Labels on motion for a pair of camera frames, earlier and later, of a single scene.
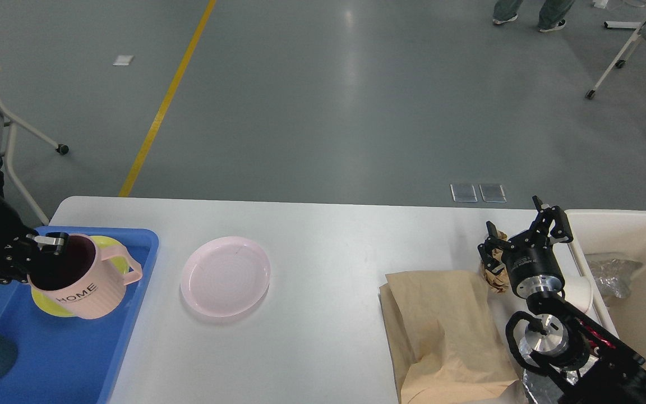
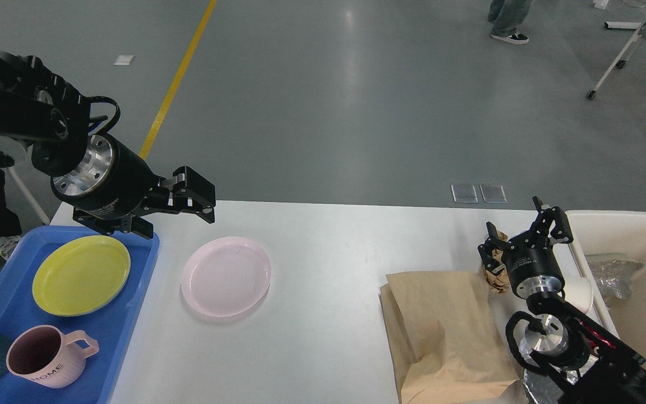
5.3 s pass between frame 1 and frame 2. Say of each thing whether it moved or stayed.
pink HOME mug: moved
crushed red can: stayed
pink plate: stayed
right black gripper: stayed
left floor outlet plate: stayed
